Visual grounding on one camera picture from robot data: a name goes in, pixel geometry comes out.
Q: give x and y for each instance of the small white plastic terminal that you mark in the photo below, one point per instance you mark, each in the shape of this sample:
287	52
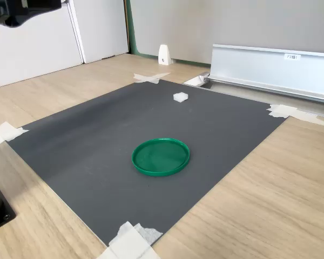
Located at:
180	97

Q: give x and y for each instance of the crossed white tape strips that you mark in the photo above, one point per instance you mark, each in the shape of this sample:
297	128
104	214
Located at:
151	78

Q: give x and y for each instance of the dark grey mat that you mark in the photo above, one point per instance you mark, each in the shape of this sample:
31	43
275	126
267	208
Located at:
102	140

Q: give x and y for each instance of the narrow white partition panel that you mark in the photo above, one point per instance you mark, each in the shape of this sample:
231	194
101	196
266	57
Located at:
102	29

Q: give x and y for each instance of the torn wide white tape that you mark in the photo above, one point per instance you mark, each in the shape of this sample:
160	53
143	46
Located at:
129	241

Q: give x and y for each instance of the long white tape piece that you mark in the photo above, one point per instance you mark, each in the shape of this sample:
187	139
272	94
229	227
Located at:
286	111

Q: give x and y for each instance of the small white label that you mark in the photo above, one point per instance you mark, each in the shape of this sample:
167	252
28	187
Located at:
293	57

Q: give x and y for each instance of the green partition post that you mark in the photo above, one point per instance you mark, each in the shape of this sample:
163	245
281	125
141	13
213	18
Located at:
132	40

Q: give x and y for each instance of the grey partition wall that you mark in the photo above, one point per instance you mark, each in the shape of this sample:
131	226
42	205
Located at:
205	24

